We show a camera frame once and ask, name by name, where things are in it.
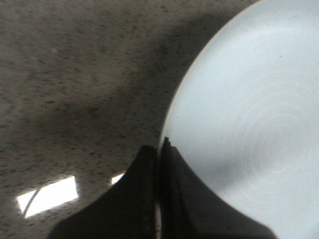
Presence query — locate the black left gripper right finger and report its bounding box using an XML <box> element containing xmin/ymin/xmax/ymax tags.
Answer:
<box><xmin>159</xmin><ymin>138</ymin><xmax>276</xmax><ymax>239</ymax></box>

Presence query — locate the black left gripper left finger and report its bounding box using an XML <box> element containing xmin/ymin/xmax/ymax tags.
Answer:
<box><xmin>48</xmin><ymin>146</ymin><xmax>157</xmax><ymax>239</ymax></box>

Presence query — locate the light blue round plate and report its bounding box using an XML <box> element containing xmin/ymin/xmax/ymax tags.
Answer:
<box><xmin>161</xmin><ymin>0</ymin><xmax>319</xmax><ymax>239</ymax></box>

